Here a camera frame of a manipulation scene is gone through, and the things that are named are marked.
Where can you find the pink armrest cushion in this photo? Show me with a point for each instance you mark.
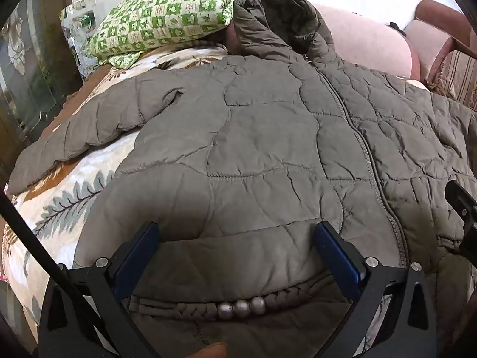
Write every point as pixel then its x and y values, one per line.
pixel 435 31

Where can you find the leaf pattern plush blanket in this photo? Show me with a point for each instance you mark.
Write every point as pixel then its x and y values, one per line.
pixel 56 207

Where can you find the dark stained glass door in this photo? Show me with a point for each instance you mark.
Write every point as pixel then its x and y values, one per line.
pixel 38 72

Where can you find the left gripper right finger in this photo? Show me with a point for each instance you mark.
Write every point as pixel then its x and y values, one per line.
pixel 409 326

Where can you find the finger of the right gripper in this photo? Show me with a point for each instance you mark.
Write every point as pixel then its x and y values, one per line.
pixel 465 206

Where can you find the green checkered folded quilt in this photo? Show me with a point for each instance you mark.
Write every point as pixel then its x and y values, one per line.
pixel 135 26

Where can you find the olive quilted hooded jacket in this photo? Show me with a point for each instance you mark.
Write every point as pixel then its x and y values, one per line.
pixel 238 160

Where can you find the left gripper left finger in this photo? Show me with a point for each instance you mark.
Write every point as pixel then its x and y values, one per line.
pixel 90 320

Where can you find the striped brown sofa backrest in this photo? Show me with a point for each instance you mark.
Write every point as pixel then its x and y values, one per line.
pixel 456 78

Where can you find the pink bolster cushion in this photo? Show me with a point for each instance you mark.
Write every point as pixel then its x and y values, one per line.
pixel 365 41

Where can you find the floral patterned bag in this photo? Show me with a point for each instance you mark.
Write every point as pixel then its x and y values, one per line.
pixel 78 25

